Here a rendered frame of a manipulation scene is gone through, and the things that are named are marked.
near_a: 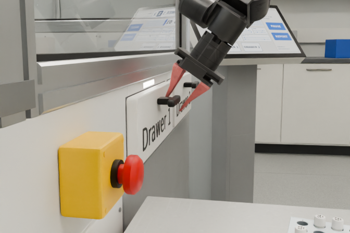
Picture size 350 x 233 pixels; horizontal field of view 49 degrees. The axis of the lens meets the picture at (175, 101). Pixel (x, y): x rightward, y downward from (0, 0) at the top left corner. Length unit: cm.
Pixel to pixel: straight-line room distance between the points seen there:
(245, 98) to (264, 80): 194
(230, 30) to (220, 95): 102
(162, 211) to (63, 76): 29
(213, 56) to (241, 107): 103
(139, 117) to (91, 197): 23
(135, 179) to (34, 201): 9
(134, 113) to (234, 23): 25
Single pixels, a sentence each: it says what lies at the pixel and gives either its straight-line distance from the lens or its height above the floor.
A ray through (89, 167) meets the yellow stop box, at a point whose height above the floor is 89.
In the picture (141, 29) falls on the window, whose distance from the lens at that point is 74.
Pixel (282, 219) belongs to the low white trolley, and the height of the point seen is 76.
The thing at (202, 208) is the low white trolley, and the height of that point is 76.
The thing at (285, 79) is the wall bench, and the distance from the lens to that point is 368.
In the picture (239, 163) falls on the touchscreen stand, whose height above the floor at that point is 49.
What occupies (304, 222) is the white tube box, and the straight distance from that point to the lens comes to 51.
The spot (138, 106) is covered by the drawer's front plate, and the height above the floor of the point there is 91.
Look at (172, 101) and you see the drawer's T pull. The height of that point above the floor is 91.
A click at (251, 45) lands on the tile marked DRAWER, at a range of 164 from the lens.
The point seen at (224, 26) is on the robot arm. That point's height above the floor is 104.
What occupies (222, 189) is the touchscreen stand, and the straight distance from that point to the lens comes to 178.
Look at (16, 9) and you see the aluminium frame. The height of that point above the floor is 103.
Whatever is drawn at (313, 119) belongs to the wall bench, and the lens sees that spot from 378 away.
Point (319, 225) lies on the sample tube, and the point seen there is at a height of 80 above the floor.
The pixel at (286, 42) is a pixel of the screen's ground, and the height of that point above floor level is 102.
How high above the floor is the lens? 100
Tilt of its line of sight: 8 degrees down
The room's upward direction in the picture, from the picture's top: straight up
